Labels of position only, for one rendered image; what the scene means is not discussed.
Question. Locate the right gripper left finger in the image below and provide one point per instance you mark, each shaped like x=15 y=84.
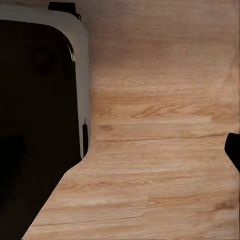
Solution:
x=12 y=149

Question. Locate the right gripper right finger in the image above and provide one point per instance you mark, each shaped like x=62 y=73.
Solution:
x=232 y=148

